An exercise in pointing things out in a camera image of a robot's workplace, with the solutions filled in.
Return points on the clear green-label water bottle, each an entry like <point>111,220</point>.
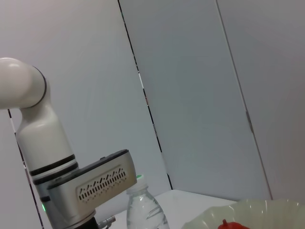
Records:
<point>145,210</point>

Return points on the orange fruit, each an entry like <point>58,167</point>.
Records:
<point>231,225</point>

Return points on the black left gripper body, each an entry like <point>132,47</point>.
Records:
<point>90,224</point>

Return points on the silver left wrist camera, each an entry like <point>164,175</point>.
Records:
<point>107,181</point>

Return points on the pale green glass fruit plate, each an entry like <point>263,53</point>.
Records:
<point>262,210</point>

